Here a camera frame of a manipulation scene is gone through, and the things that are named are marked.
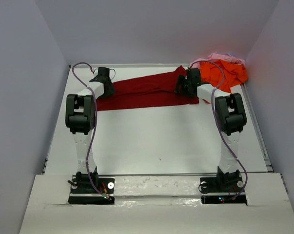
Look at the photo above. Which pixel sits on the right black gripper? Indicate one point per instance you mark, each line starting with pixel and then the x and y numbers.
pixel 181 80

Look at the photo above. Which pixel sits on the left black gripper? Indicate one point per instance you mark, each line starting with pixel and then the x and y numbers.
pixel 110 89

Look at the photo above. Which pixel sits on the dark red t shirt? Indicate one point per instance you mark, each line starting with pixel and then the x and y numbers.
pixel 149 91

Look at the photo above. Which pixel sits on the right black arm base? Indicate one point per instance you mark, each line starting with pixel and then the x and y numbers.
pixel 222 188

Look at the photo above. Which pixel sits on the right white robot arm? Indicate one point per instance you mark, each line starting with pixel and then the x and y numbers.
pixel 228 111

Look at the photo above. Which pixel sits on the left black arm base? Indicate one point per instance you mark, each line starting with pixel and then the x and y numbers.
pixel 85 192

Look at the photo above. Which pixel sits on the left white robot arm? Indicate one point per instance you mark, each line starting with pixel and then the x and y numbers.
pixel 81 119

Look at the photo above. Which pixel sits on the pink t shirt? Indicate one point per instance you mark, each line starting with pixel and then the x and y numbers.
pixel 214 56

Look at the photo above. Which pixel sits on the orange t shirt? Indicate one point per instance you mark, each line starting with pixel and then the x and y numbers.
pixel 235 74

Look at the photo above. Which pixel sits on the aluminium table edge rail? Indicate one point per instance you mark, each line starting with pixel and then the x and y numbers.
pixel 140 65

